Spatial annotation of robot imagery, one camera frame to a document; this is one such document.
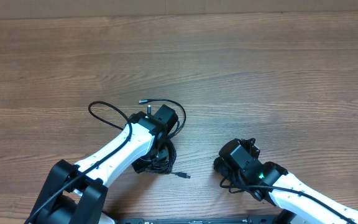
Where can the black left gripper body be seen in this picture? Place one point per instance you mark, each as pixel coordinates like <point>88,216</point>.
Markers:
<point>145,162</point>

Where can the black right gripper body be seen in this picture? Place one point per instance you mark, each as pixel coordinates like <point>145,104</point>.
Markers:
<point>232,174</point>

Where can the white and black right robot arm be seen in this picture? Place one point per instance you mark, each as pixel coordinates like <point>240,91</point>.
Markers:
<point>279,187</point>

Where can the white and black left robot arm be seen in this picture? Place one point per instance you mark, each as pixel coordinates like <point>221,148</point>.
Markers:
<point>76,193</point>

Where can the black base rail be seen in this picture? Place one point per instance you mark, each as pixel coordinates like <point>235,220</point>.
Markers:
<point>251,219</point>

